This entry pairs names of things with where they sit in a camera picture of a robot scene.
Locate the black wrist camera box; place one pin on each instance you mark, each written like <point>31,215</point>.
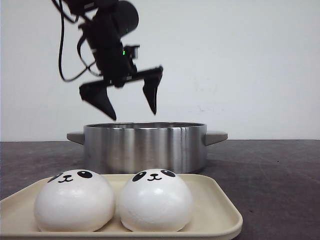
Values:
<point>131,51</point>

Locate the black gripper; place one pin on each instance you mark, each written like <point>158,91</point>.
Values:
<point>103,34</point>

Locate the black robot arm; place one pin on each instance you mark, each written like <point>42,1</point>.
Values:
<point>90,8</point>

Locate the panda bun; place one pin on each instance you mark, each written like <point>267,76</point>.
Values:
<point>155,200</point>
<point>78,200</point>

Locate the dark grey table mat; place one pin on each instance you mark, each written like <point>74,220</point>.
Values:
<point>275,184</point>

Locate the beige rectangular tray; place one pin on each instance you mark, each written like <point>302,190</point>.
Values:
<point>214,217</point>

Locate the stainless steel steamer pot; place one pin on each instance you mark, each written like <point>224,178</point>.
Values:
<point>129,147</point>

